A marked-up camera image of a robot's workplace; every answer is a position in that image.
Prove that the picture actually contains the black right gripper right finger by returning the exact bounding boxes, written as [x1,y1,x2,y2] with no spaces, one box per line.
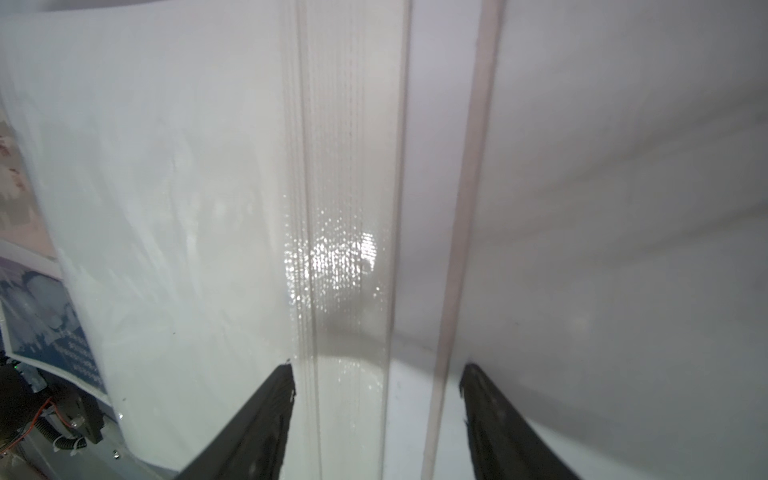
[459,363,578,480]

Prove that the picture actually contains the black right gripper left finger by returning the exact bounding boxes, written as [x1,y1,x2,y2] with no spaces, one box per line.
[177,363,296,480]

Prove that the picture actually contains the dark blue card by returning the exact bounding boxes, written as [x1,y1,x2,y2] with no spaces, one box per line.
[1,259,108,402]

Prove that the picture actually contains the white photo album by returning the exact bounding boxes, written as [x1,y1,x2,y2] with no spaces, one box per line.
[1,1,767,479]

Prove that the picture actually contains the pale beige card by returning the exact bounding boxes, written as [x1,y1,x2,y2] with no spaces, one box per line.
[1,110,56,259]

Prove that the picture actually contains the red black thin wires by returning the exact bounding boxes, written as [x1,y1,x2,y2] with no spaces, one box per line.
[0,395,73,454]

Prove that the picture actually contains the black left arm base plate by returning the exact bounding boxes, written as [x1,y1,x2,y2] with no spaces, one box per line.
[1,358,104,453]

